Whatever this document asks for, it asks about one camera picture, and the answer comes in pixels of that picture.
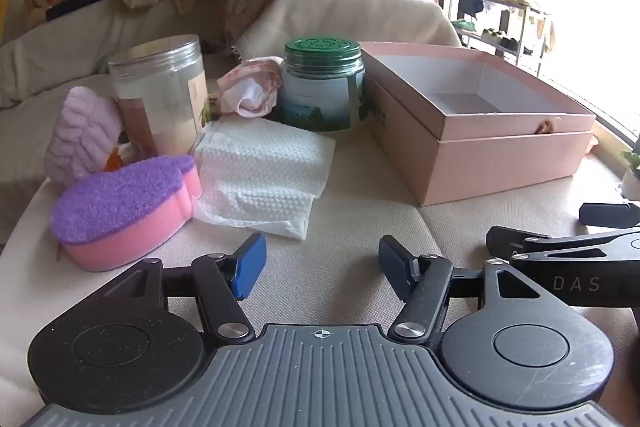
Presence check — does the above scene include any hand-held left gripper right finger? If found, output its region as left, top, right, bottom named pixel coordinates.
left=378, top=234, right=568, bottom=348

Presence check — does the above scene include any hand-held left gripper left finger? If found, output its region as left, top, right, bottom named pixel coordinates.
left=107, top=233, right=267, bottom=344

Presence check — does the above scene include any small orange toy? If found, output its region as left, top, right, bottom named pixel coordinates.
left=102, top=142, right=133, bottom=172

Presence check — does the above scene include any pink cardboard box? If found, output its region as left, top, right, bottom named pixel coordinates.
left=359, top=41, right=597, bottom=208

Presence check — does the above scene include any small pink floral cloth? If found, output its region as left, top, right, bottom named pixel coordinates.
left=216, top=57, right=286, bottom=118

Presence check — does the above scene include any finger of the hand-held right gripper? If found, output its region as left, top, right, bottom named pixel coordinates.
left=486, top=225, right=640, bottom=266
left=579, top=203, right=640, bottom=229

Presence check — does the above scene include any cream sofa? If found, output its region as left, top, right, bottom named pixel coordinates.
left=0, top=0, right=241, bottom=110

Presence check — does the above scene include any green lid jar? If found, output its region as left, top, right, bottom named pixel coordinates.
left=280, top=38, right=366, bottom=132

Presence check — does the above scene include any purple and pink sponge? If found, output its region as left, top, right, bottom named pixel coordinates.
left=50, top=154, right=203, bottom=273

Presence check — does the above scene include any cream armrest cover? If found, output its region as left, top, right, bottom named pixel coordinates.
left=235, top=0, right=461, bottom=62

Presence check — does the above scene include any white paper towel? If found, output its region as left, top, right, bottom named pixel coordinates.
left=192, top=119, right=337, bottom=240

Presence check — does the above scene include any beige plush toy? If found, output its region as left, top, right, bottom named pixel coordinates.
left=20, top=0, right=51, bottom=28

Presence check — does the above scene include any clear plastic jar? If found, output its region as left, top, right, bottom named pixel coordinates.
left=107, top=34, right=211, bottom=158

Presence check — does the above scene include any metal shoe rack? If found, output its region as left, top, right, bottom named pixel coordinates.
left=445, top=0, right=556, bottom=78

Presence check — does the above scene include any small potted plant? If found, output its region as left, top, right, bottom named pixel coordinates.
left=620, top=149, right=640, bottom=200

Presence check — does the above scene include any lavender fluffy cloth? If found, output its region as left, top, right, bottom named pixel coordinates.
left=44, top=86, right=125, bottom=185

